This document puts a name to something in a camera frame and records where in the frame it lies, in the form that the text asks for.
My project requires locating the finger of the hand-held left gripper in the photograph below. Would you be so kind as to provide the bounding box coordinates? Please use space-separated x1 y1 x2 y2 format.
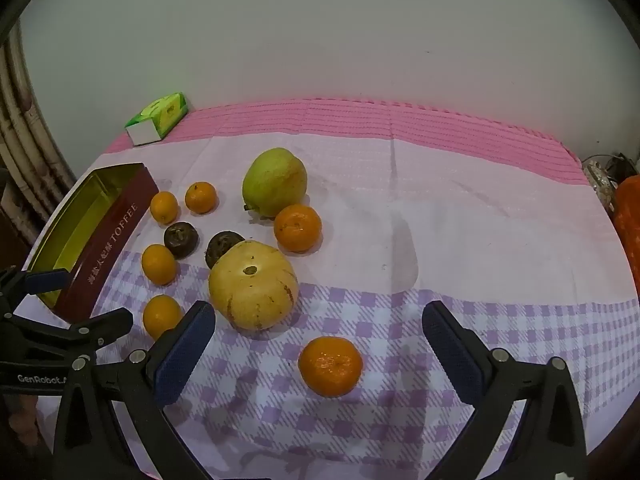
0 267 73 311
0 308 135 361

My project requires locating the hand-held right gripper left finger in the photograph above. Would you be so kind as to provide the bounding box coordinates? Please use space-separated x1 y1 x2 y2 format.
52 301 217 480

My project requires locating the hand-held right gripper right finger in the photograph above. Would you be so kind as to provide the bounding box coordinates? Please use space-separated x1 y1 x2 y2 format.
421 301 588 480

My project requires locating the small orange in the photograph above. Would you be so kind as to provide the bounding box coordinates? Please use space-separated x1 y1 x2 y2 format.
141 244 178 286
149 191 179 225
142 294 183 341
184 181 218 214

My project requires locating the gold metal tin tray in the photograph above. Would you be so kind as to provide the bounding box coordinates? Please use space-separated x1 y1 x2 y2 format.
27 162 160 323

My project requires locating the yellow pear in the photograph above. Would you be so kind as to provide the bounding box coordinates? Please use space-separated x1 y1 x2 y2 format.
208 240 300 332

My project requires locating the dark brown round fruit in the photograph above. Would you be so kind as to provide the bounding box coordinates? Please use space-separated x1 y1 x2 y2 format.
163 222 199 261
205 230 247 270

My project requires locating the large orange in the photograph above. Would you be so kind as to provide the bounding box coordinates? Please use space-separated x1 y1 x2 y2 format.
298 336 364 399

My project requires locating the pink and purple checked tablecloth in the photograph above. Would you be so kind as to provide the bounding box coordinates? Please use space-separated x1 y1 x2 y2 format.
30 97 640 480

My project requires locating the beige patterned curtain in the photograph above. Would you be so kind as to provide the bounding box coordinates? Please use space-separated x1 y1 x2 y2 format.
0 20 77 221

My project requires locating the green tissue box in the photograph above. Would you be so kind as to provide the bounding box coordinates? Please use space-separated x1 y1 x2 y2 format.
124 92 190 147

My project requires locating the orange plastic object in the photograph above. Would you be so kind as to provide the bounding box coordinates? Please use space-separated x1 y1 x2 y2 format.
612 174 640 281

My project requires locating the shiny silver object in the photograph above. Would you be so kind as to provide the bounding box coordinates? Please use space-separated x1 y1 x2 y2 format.
581 154 636 216

